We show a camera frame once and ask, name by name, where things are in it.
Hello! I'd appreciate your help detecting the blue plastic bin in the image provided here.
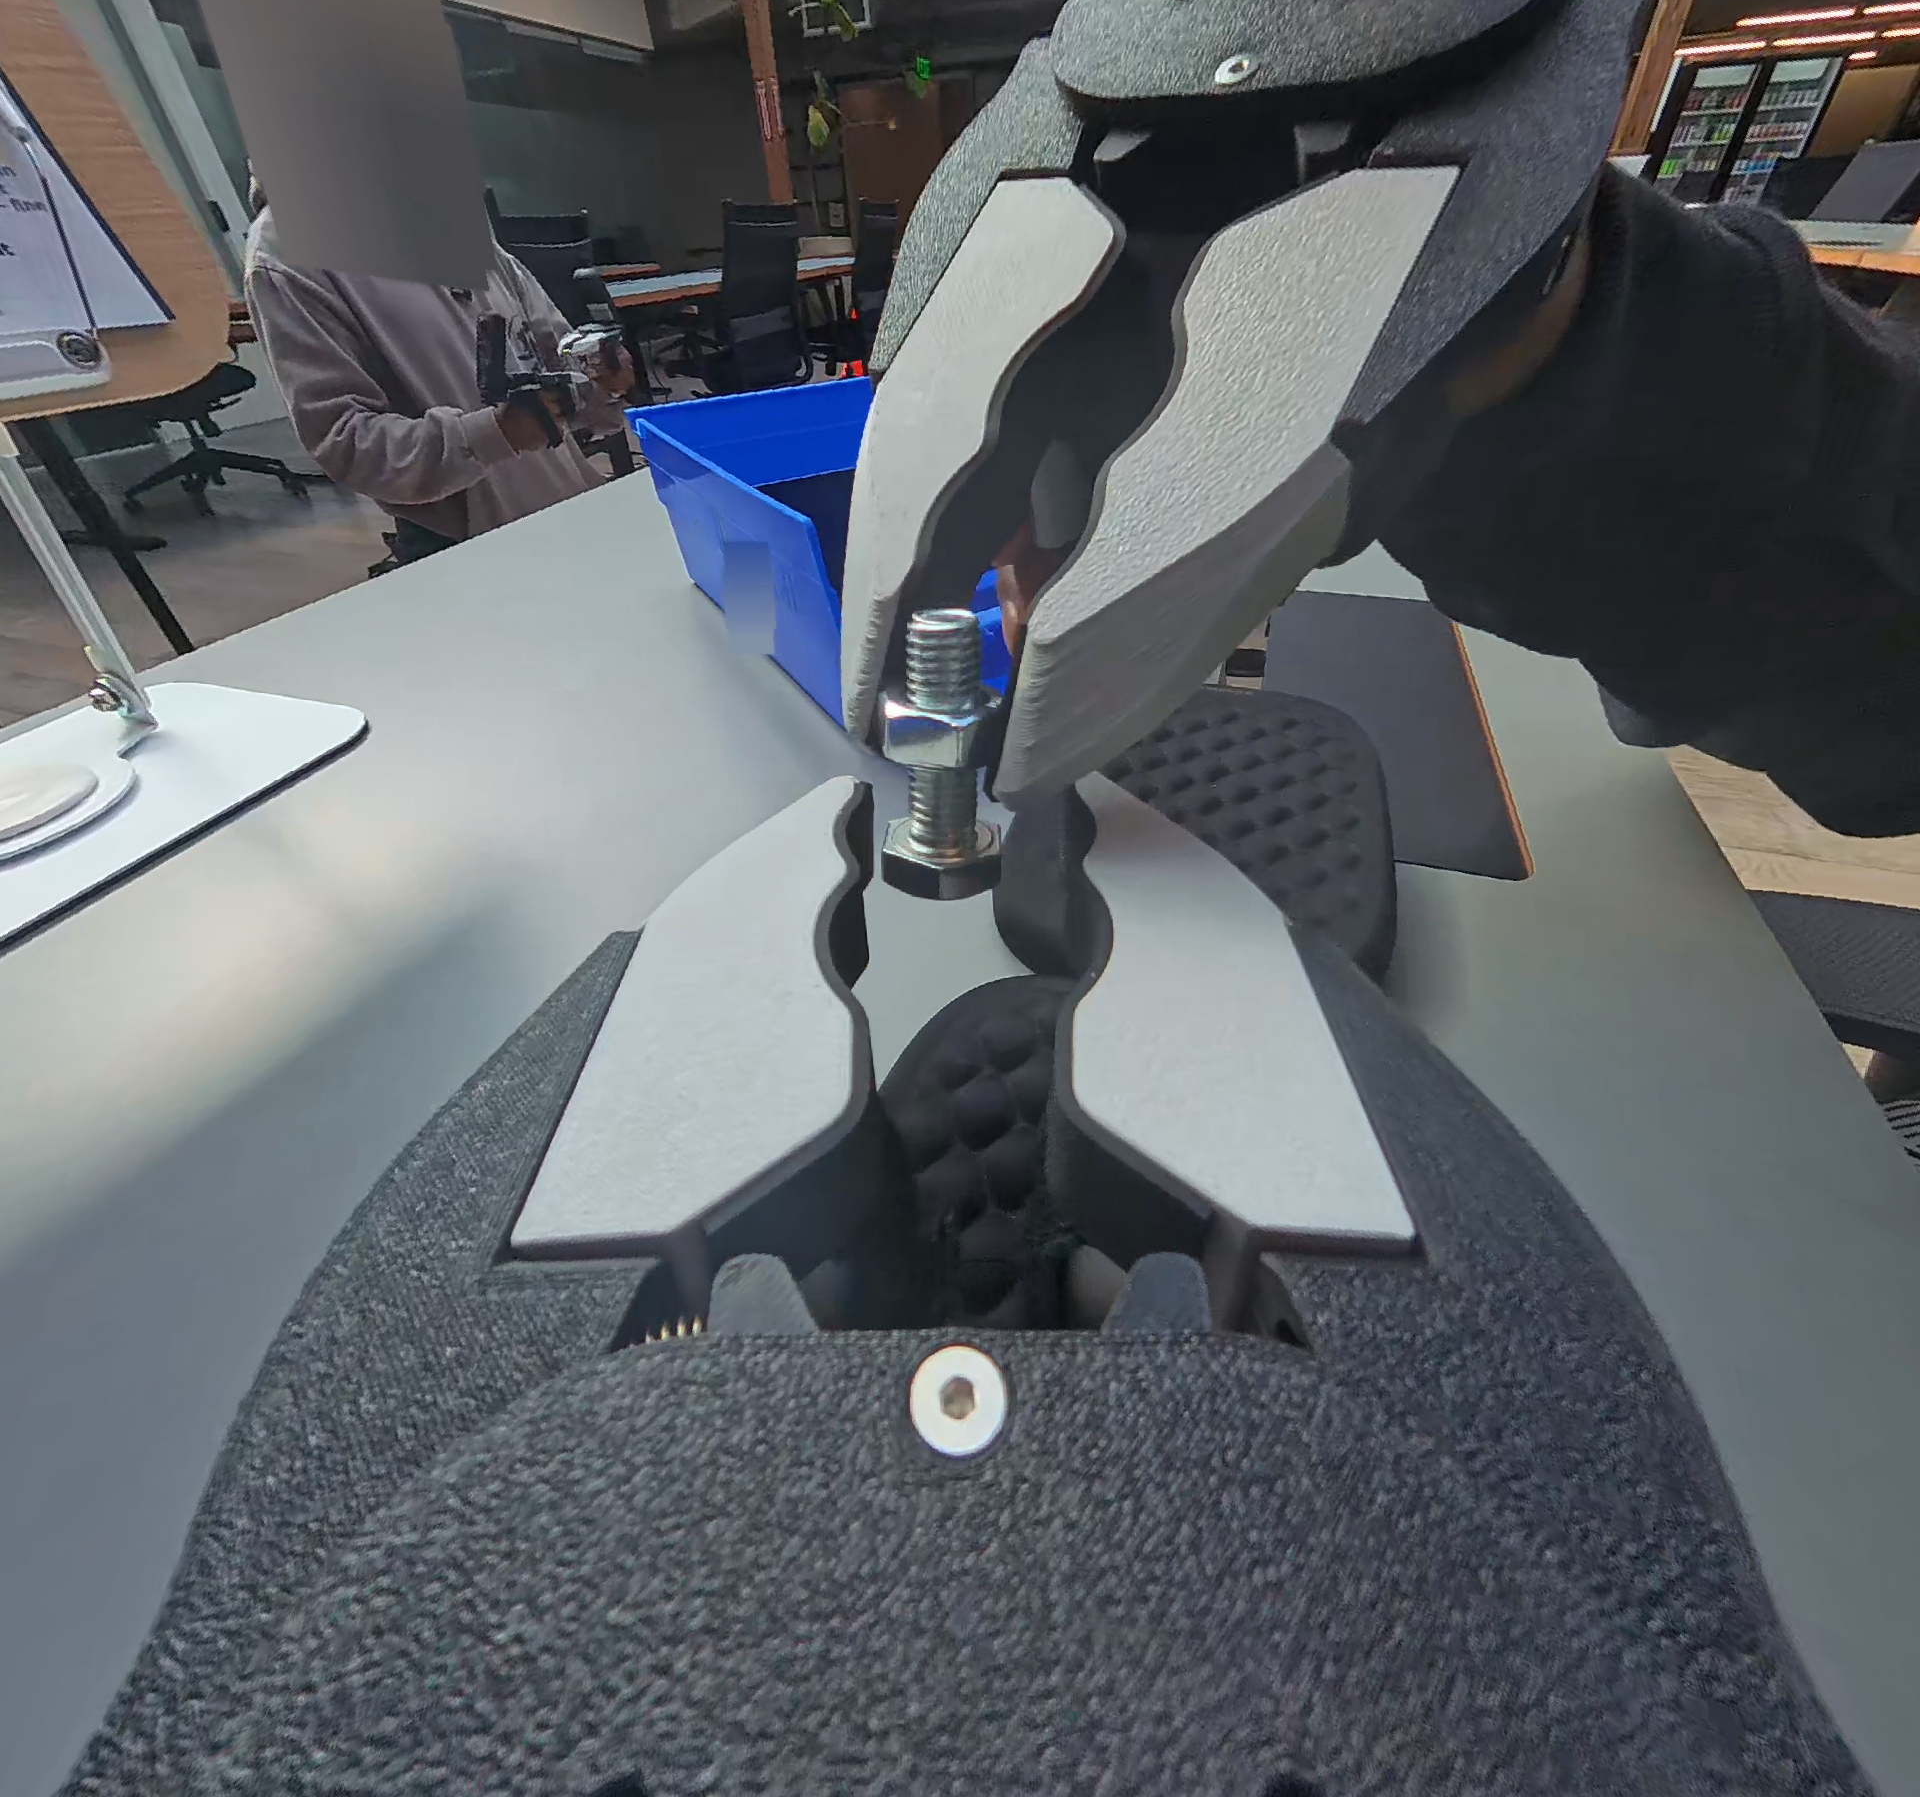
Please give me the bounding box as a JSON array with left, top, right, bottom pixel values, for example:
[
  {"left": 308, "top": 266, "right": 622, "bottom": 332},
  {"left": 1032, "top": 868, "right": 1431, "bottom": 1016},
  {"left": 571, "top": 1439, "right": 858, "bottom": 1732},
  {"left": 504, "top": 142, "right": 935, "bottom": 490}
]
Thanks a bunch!
[{"left": 627, "top": 375, "right": 1026, "bottom": 731}]

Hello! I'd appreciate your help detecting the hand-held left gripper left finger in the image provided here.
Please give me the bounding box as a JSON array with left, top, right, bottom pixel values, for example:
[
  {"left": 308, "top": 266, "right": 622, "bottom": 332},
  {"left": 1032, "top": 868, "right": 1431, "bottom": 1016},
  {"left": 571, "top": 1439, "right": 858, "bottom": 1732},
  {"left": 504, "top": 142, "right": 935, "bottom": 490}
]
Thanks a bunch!
[{"left": 506, "top": 779, "right": 880, "bottom": 1261}]

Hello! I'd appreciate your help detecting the green potted plant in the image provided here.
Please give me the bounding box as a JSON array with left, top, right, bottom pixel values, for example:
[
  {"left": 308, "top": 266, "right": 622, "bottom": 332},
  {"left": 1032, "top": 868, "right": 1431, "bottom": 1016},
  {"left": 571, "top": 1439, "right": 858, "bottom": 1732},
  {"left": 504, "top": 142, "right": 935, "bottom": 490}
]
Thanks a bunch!
[{"left": 796, "top": 0, "right": 932, "bottom": 195}]

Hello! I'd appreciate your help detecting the wooden pillar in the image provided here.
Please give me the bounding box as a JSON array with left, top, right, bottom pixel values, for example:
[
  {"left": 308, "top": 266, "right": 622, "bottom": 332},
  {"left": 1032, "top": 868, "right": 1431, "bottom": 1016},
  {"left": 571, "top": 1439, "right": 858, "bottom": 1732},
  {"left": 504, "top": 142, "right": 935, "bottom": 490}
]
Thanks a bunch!
[
  {"left": 735, "top": 0, "right": 792, "bottom": 200},
  {"left": 1613, "top": 0, "right": 1740, "bottom": 156}
]

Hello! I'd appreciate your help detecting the white monitor stand base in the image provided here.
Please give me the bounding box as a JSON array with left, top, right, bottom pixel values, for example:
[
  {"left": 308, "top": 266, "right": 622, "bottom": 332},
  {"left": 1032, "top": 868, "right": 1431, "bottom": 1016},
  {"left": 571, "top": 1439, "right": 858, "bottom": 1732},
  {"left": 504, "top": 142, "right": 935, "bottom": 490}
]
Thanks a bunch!
[{"left": 0, "top": 448, "right": 369, "bottom": 950}]

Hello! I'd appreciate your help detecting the glass door drinks fridge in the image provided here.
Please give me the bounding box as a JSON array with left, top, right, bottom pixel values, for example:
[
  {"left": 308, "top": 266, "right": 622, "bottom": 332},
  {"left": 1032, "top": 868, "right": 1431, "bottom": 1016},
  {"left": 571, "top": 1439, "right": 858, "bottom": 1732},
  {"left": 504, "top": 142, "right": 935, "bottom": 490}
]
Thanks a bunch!
[{"left": 1648, "top": 54, "right": 1849, "bottom": 206}]

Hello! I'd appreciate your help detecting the white paper sign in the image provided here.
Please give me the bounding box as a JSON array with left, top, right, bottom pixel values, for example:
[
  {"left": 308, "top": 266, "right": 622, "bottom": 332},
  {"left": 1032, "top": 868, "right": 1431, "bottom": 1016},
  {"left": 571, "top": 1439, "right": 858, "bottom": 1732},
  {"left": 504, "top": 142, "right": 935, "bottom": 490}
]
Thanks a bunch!
[{"left": 0, "top": 72, "right": 172, "bottom": 390}]

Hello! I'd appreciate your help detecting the black office chair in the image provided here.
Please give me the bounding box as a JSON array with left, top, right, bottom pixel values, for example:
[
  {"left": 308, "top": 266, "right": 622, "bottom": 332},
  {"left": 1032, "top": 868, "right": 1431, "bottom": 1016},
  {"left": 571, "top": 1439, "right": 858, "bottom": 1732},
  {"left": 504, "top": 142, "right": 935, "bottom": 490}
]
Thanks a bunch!
[
  {"left": 846, "top": 196, "right": 902, "bottom": 372},
  {"left": 717, "top": 200, "right": 820, "bottom": 397},
  {"left": 492, "top": 209, "right": 621, "bottom": 327},
  {"left": 66, "top": 360, "right": 315, "bottom": 522},
  {"left": 1746, "top": 889, "right": 1920, "bottom": 1154},
  {"left": 1806, "top": 139, "right": 1920, "bottom": 224}
]

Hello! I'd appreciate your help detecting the person's right hand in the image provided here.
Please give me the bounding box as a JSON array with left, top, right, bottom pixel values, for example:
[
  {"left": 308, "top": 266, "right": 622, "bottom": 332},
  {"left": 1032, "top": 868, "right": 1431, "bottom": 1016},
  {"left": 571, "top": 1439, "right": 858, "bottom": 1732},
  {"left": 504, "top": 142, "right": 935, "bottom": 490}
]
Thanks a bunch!
[{"left": 1312, "top": 160, "right": 1636, "bottom": 576}]

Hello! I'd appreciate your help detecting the silver hex nut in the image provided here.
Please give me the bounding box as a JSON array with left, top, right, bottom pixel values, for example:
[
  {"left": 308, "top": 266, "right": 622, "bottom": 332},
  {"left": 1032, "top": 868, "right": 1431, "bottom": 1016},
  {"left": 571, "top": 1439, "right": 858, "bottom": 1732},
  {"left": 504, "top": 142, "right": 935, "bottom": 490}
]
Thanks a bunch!
[{"left": 883, "top": 695, "right": 1004, "bottom": 776}]

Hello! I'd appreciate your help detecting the person's right forearm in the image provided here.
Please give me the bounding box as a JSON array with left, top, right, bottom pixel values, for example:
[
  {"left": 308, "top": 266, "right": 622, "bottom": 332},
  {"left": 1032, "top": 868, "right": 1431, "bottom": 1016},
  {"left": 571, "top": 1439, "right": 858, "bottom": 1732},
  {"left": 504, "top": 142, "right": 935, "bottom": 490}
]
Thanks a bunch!
[{"left": 1321, "top": 160, "right": 1920, "bottom": 841}]

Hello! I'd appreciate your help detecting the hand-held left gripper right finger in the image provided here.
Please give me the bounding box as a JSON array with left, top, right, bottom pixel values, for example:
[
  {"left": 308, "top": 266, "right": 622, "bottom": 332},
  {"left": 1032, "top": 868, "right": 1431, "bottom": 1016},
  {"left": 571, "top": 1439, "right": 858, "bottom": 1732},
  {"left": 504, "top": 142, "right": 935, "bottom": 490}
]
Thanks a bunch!
[{"left": 1059, "top": 771, "right": 1421, "bottom": 1258}]

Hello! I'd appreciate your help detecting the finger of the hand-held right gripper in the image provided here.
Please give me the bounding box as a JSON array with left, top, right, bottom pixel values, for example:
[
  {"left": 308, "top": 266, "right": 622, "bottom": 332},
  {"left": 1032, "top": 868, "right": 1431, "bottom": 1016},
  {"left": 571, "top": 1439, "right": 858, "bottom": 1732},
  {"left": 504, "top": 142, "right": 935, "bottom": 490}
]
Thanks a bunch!
[
  {"left": 837, "top": 171, "right": 1130, "bottom": 750},
  {"left": 993, "top": 160, "right": 1467, "bottom": 801}
]

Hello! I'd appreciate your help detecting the silver hex bolt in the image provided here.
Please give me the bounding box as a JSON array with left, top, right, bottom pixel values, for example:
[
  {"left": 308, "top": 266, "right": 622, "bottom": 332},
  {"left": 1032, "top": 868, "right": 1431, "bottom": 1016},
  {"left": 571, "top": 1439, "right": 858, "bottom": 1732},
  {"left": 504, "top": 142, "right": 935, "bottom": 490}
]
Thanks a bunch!
[{"left": 880, "top": 609, "right": 1004, "bottom": 902}]

